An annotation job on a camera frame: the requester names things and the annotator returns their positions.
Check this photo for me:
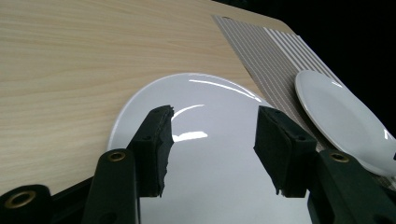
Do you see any white round plate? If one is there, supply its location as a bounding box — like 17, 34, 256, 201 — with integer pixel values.
106, 72, 312, 224
294, 69, 396, 178

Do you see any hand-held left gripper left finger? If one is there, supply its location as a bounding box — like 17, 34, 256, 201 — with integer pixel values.
126, 105, 176, 199

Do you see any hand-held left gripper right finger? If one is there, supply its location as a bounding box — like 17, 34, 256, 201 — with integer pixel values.
253, 105, 318, 200

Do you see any brown striped woven placemat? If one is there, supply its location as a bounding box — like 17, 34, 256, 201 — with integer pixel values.
212, 14, 396, 190

